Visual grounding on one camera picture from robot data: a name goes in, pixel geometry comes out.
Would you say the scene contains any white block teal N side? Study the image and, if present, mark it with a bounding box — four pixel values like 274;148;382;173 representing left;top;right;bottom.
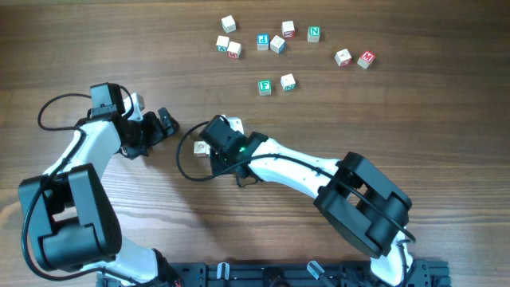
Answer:
280;73;296;92

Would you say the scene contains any white block red M side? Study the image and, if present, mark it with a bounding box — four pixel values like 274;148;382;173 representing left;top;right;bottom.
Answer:
227;41;242;59

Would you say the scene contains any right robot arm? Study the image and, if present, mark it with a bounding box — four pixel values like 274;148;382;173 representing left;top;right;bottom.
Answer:
200;116;415;286

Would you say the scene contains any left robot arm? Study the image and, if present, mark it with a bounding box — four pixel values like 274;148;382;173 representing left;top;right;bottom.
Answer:
18;82;184;286

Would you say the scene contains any white block red side top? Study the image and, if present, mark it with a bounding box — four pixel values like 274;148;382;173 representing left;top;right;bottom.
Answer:
281;21;296;38

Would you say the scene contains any white block blue side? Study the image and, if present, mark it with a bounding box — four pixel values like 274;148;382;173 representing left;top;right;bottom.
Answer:
269;35;286;54

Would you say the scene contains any blue letter P block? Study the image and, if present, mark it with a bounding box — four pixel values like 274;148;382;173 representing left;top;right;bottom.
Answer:
257;33;269;51

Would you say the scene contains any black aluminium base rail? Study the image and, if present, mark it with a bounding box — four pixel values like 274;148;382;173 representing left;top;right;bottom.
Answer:
95;261;452;287

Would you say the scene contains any white block red side right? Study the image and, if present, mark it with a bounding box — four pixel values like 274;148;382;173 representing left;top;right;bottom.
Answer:
335;49;352;67

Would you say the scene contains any white block red picture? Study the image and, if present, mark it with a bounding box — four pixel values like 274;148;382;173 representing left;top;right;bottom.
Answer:
194;141;210;157

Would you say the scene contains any white block green side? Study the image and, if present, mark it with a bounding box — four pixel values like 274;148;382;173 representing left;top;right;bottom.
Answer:
216;35;230;53

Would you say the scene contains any right black camera cable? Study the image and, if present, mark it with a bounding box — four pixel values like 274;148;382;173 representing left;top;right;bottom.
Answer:
175;120;418;287

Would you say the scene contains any green letter N block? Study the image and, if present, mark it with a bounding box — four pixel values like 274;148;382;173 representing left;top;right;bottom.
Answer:
307;26;321;43

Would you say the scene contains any red letter M block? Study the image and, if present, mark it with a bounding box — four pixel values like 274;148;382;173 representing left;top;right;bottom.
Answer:
357;51;376;69

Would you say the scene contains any plain white wooden block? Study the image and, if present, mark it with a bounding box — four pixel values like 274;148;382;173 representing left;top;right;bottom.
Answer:
221;15;237;33

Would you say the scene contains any green letter F block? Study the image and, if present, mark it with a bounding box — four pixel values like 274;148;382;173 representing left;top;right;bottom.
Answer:
257;80;272;96

